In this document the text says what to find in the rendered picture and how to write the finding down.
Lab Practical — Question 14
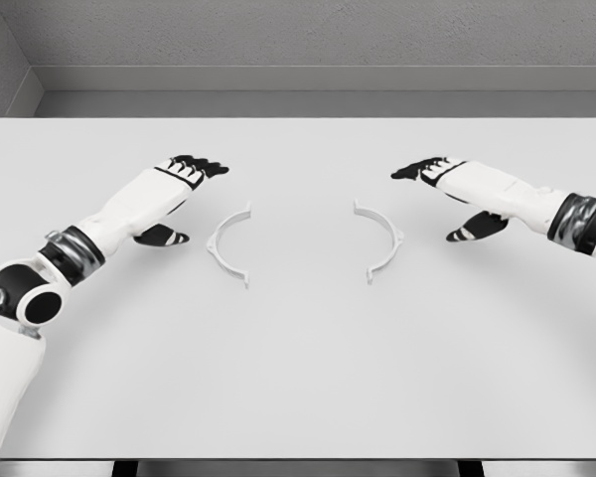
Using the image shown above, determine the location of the white pipe clamp half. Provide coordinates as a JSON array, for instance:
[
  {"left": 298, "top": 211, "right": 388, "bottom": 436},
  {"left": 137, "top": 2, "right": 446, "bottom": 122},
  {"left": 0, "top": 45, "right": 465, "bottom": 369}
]
[
  {"left": 353, "top": 199, "right": 406, "bottom": 287},
  {"left": 206, "top": 199, "right": 254, "bottom": 291}
]

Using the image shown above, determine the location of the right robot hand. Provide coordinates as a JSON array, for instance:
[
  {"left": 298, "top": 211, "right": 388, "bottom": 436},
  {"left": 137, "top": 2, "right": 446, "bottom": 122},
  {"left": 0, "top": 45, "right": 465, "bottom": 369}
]
[{"left": 389, "top": 156, "right": 533, "bottom": 244}]

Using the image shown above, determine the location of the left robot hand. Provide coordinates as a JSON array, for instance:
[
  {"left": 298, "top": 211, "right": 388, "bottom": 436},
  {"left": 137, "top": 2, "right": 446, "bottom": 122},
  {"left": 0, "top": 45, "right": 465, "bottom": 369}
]
[{"left": 101, "top": 154, "right": 230, "bottom": 247}]

